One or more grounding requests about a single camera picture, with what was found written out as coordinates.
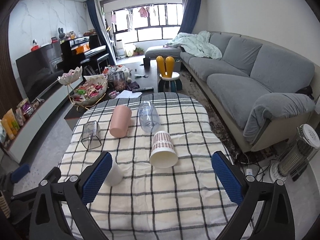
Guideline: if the white ceramic cup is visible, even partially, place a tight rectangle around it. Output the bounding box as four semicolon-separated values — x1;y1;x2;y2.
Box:
105;160;123;187

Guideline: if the clear square glass cup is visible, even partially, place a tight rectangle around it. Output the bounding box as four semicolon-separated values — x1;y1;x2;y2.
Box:
81;121;102;150

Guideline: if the pink cylindrical cup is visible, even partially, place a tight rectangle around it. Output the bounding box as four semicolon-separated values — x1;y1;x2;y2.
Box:
110;105;132;138

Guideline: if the red plaid paper cup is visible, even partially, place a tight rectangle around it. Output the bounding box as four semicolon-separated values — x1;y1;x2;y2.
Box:
149;131;178;168

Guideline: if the clear printed plastic cup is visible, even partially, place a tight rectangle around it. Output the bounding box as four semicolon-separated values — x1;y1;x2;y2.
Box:
138;101;161;133

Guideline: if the white low tv cabinet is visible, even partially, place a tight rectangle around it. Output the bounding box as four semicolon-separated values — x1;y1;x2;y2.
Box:
4;78;83;164

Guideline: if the electric space heater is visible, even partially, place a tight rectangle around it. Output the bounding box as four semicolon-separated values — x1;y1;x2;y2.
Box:
269;124;319;182

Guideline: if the yellow snack bag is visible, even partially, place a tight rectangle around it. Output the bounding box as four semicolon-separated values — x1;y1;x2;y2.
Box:
1;108;20;140

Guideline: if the checkered white table cloth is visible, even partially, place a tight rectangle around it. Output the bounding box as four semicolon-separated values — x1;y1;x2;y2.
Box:
59;93;236;239

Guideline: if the tiered snack fruit bowl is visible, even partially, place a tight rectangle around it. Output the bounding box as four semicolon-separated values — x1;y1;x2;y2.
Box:
57;67;108;111

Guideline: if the grey sectional sofa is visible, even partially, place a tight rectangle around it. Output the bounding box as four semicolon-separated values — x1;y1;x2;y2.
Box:
145;31;319;152

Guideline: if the white paper sheet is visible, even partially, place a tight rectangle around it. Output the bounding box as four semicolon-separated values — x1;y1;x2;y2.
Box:
116;90;142;99

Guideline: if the black television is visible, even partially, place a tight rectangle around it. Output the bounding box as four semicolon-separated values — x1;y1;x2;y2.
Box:
16;42;63;101

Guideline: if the clear nut jar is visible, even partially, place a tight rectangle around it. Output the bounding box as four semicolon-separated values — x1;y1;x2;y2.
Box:
112;71;126;92

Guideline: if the dark coffee table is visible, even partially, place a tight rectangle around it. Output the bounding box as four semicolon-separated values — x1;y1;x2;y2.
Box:
63;61;161;131

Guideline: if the black piano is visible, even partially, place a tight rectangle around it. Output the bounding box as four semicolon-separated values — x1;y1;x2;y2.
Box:
60;35;109;75

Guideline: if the black mug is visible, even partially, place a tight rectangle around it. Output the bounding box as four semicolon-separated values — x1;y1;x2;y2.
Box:
143;57;151;69

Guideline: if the light green blanket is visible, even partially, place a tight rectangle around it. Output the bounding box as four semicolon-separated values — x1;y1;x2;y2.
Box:
166;31;222;60

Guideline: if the blue curtain left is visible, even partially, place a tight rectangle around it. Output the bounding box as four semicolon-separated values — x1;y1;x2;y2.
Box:
86;0;117;65

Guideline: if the blue curtain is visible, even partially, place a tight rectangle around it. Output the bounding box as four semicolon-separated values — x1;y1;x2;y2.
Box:
86;0;117;65
178;0;201;34

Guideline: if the blue curtain right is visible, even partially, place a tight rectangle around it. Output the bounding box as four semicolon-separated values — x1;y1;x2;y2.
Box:
178;0;201;34

